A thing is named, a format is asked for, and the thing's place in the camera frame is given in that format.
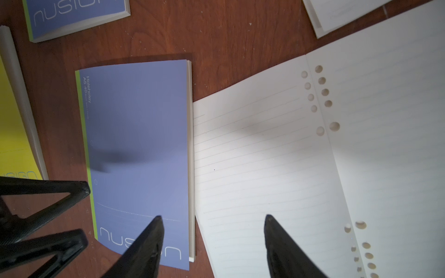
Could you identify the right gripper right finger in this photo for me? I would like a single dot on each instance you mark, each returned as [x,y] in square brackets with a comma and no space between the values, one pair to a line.
[284,257]

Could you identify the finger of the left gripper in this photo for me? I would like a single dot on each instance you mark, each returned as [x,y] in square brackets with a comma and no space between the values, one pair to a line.
[13,228]
[62,248]

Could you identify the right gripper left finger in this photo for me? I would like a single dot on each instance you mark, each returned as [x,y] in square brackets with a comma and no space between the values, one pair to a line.
[142,258]

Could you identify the purple cover notebook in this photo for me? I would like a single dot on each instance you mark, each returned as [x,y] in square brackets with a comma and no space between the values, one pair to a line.
[52,19]
[137,128]

